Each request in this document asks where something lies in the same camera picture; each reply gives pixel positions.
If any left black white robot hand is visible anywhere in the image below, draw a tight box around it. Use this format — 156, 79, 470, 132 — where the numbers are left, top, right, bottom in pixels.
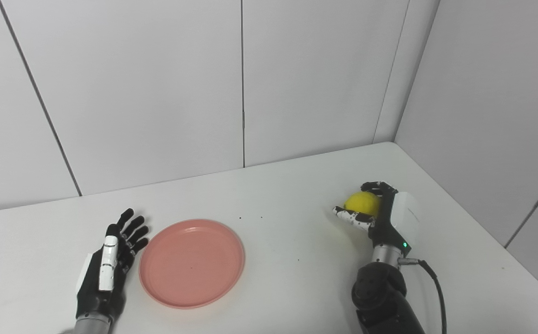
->
75, 208, 150, 321

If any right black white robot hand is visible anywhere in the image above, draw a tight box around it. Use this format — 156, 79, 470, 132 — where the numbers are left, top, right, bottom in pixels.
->
333, 181, 421, 257

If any yellow lemon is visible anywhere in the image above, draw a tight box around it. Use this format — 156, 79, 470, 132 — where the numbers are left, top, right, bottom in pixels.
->
344, 191, 381, 217

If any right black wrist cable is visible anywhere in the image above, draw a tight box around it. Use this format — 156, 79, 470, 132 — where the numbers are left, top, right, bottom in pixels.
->
398, 258, 448, 334

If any pink round plate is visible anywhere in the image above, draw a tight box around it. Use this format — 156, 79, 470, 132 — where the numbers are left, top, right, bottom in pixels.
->
139, 219, 246, 309

